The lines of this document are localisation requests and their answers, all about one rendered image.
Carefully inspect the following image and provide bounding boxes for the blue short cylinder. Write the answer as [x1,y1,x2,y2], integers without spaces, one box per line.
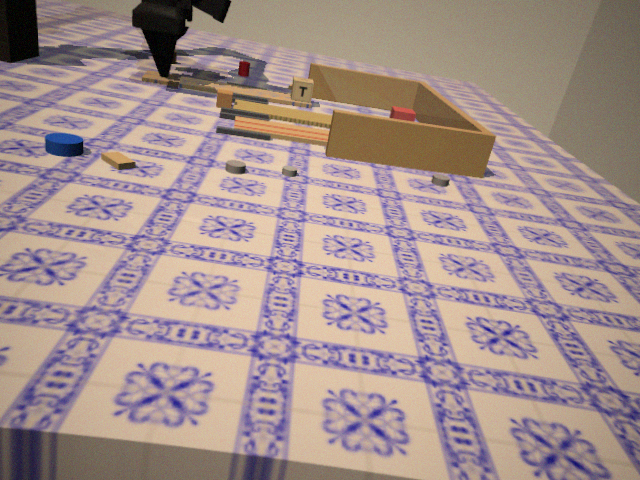
[45,133,83,157]

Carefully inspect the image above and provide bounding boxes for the small grey cylinder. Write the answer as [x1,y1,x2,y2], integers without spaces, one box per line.
[282,166,297,177]

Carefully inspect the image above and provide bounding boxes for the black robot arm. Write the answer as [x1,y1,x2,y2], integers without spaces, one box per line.
[181,0,231,23]

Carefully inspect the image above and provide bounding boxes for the orange striped flat strip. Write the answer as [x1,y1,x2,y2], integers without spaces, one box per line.
[234,116,329,147]

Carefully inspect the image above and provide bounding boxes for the grey short cylinder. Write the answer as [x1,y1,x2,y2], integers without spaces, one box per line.
[226,160,246,175]
[432,174,450,187]

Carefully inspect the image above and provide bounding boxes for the red cylinder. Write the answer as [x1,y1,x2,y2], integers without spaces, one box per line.
[238,61,250,77]

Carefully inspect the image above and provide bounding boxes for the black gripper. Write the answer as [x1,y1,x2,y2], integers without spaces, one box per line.
[132,0,193,77]

